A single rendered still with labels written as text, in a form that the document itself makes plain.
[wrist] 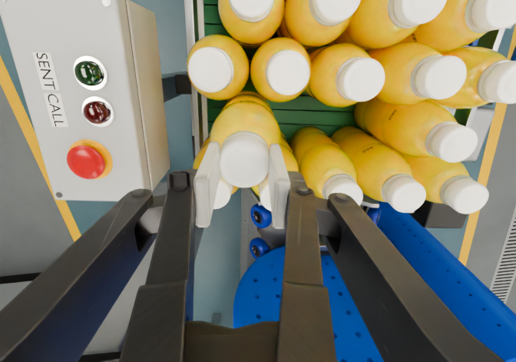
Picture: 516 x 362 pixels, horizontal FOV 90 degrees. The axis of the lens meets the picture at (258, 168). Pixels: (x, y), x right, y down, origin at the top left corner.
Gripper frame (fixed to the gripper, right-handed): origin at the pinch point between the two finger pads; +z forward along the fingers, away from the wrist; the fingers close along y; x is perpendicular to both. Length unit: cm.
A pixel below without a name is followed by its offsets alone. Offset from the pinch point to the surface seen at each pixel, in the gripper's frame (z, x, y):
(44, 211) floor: 120, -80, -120
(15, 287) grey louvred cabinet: 108, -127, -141
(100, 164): 8.8, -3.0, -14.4
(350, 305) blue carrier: 10.3, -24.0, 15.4
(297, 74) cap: 9.3, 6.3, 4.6
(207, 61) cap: 9.3, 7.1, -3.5
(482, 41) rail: 23.9, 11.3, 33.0
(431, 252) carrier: 50, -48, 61
